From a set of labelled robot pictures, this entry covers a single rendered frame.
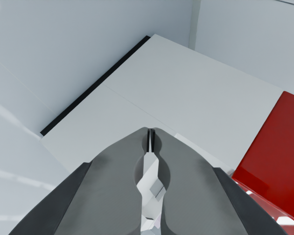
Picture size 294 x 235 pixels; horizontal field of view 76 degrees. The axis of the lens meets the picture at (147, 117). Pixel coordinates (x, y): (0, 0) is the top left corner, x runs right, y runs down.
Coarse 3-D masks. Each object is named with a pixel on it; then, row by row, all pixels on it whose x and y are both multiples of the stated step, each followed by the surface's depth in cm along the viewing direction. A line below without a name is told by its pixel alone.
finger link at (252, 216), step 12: (216, 168) 9; (228, 180) 8; (228, 192) 8; (240, 192) 8; (240, 204) 7; (252, 204) 7; (240, 216) 7; (252, 216) 7; (264, 216) 7; (252, 228) 6; (264, 228) 6; (276, 228) 6
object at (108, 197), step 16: (144, 128) 12; (112, 144) 10; (128, 144) 10; (144, 144) 11; (96, 160) 9; (112, 160) 9; (128, 160) 9; (96, 176) 8; (112, 176) 8; (128, 176) 8; (80, 192) 7; (96, 192) 7; (112, 192) 7; (128, 192) 7; (80, 208) 7; (96, 208) 7; (112, 208) 7; (128, 208) 7; (64, 224) 6; (80, 224) 6; (96, 224) 6; (112, 224) 6; (128, 224) 6
